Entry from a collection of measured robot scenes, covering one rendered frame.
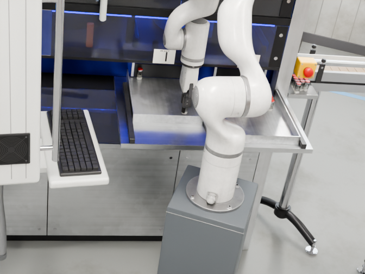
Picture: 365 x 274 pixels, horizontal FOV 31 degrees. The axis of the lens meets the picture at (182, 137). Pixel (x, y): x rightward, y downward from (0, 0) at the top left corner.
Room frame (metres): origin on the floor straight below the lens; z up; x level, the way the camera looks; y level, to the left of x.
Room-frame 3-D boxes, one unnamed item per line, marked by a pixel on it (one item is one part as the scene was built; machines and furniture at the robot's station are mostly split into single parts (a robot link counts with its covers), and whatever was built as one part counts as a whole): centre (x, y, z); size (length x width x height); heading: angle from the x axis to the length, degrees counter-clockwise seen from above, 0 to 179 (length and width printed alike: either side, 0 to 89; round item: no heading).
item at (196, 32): (2.11, 0.01, 1.20); 0.09 x 0.08 x 0.13; 108
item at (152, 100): (2.19, 0.10, 0.90); 0.34 x 0.26 x 0.04; 13
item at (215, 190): (1.67, -0.13, 0.95); 0.19 x 0.19 x 0.18
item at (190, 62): (2.11, 0.01, 1.11); 0.09 x 0.08 x 0.03; 13
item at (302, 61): (2.44, -0.45, 1.00); 0.08 x 0.07 x 0.07; 13
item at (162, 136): (2.16, -0.08, 0.87); 0.70 x 0.48 x 0.02; 103
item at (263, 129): (2.16, -0.26, 0.90); 0.34 x 0.26 x 0.04; 13
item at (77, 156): (1.92, 0.39, 0.82); 0.40 x 0.14 x 0.02; 21
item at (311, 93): (2.48, -0.46, 0.87); 0.14 x 0.13 x 0.02; 13
